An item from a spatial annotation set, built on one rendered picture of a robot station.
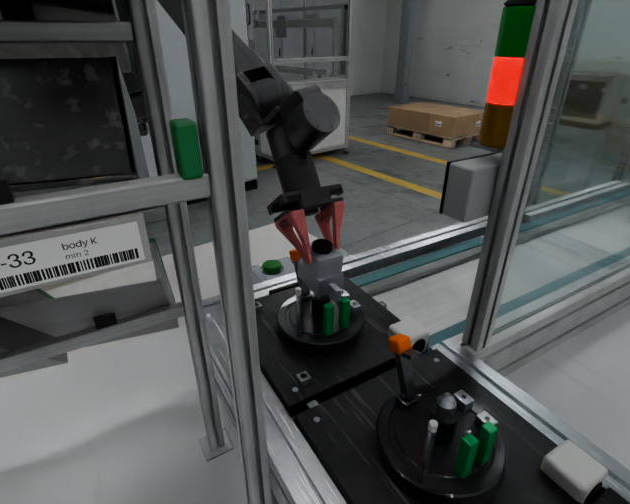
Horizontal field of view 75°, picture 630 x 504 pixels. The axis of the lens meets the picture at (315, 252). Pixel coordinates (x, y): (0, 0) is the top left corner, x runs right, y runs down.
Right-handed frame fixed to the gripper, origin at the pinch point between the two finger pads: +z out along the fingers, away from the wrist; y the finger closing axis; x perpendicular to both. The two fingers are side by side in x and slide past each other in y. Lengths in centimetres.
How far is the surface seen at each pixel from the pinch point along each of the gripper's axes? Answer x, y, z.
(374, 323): 4.0, 7.8, 12.7
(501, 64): -24.9, 15.7, -13.8
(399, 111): 388, 405, -206
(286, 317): 8.4, -4.8, 7.6
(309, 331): 4.2, -3.5, 10.4
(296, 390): -0.7, -9.8, 16.5
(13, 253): -28.5, -32.0, -1.7
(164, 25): 231, 53, -213
